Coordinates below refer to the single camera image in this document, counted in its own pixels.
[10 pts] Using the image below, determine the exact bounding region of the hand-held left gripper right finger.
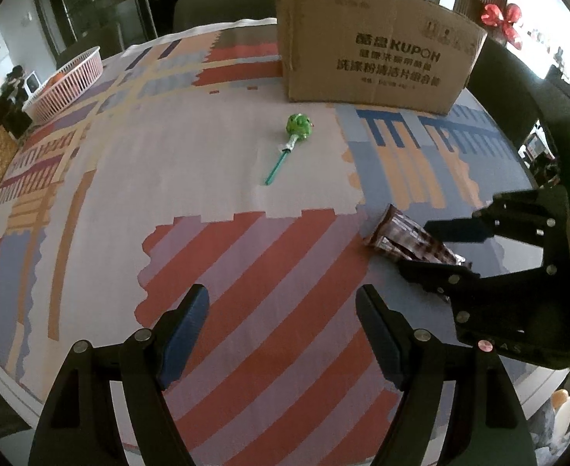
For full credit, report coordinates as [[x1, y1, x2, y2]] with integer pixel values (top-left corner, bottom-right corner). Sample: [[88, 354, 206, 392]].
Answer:
[[355, 285, 538, 466]]

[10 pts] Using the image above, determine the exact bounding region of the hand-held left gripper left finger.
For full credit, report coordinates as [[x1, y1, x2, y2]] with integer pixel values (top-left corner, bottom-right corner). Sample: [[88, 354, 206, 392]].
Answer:
[[28, 284, 210, 466]]

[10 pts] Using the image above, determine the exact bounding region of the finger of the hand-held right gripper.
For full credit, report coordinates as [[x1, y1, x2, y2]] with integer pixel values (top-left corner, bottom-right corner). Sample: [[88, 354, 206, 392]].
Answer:
[[398, 258, 558, 302], [426, 187, 570, 253]]

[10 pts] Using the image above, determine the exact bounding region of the brown checkered snack packet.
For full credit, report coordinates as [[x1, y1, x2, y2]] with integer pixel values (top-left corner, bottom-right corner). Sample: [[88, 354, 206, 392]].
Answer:
[[363, 204, 473, 304]]

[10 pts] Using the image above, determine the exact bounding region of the green lollipop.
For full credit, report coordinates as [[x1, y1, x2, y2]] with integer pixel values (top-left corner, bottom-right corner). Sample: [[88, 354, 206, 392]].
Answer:
[[264, 113, 316, 186]]

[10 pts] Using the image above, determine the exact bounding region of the cardboard box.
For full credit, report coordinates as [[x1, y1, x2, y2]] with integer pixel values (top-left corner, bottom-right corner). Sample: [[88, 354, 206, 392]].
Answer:
[[275, 0, 488, 116]]

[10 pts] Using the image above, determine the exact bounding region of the white orange object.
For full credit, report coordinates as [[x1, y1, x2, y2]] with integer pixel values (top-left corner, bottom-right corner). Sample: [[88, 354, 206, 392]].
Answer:
[[552, 391, 570, 442]]

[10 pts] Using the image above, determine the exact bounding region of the dark dining chair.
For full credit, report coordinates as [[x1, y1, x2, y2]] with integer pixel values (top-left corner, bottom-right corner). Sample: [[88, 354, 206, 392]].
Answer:
[[59, 22, 125, 56], [173, 0, 278, 35], [464, 36, 565, 127]]

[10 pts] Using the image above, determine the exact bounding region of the red bow decoration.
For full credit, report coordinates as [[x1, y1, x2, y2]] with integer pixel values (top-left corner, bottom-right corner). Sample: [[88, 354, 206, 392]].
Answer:
[[480, 3, 523, 49]]

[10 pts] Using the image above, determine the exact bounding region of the white basket with oranges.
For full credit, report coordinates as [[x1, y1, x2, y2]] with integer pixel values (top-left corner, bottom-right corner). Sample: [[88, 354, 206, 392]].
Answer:
[[22, 46, 104, 124]]

